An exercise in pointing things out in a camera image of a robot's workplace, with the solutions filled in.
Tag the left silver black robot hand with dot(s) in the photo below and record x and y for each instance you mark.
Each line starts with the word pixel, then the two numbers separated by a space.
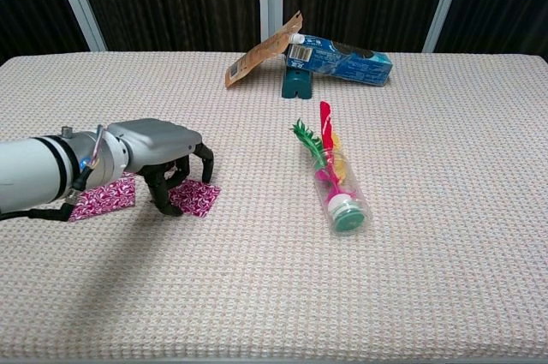
pixel 158 145

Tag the magenta patterned packet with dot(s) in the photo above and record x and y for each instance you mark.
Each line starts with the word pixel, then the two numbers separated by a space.
pixel 111 197
pixel 197 199

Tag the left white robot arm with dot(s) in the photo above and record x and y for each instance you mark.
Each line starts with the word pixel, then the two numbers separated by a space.
pixel 34 171

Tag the brown snack pouch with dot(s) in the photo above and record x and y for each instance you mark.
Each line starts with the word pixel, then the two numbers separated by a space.
pixel 257 55

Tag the dark teal plastic block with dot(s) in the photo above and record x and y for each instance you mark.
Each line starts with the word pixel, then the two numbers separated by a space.
pixel 296 85

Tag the colourful feather shuttlecock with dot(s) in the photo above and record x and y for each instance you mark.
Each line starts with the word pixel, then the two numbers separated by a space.
pixel 327 124

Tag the clear plastic tube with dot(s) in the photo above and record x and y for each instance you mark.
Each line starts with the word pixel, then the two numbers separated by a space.
pixel 359 197

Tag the blue cookie box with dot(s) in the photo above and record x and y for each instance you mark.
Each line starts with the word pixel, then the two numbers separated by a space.
pixel 351 66

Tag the beige woven tablecloth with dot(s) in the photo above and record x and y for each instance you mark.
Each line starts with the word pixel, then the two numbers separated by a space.
pixel 385 274

